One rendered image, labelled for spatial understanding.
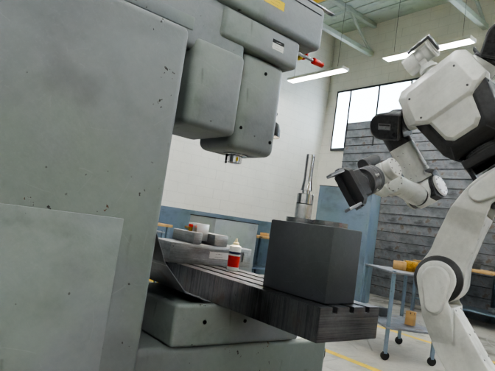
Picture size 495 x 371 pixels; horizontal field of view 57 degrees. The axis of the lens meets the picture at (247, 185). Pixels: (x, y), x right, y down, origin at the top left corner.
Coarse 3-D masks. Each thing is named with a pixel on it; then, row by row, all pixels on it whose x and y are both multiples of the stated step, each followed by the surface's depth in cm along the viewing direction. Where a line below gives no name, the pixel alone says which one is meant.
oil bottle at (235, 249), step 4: (236, 240) 156; (232, 244) 156; (236, 244) 155; (232, 248) 155; (236, 248) 154; (240, 248) 155; (232, 252) 154; (236, 252) 154; (240, 252) 156; (228, 256) 155; (232, 256) 154; (236, 256) 154; (228, 260) 155; (232, 260) 154; (236, 260) 154; (228, 264) 154; (232, 264) 154; (236, 264) 154; (228, 268) 154; (232, 268) 154; (236, 268) 154
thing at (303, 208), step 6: (300, 198) 125; (306, 198) 124; (312, 198) 125; (300, 204) 125; (306, 204) 124; (312, 204) 126; (300, 210) 124; (306, 210) 124; (294, 216) 126; (300, 216) 124; (306, 216) 124
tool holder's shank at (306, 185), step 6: (306, 156) 127; (312, 156) 127; (306, 162) 127; (312, 162) 126; (306, 168) 126; (312, 168) 126; (306, 174) 126; (312, 174) 127; (306, 180) 126; (306, 186) 125; (306, 192) 126
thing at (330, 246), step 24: (288, 216) 124; (288, 240) 121; (312, 240) 114; (336, 240) 111; (360, 240) 117; (288, 264) 119; (312, 264) 113; (336, 264) 111; (288, 288) 118; (312, 288) 112; (336, 288) 111
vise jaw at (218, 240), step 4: (208, 236) 165; (212, 236) 163; (216, 236) 162; (220, 236) 163; (224, 236) 164; (208, 240) 165; (212, 240) 163; (216, 240) 162; (220, 240) 164; (224, 240) 164; (212, 244) 162; (216, 244) 162; (220, 244) 164; (224, 244) 165
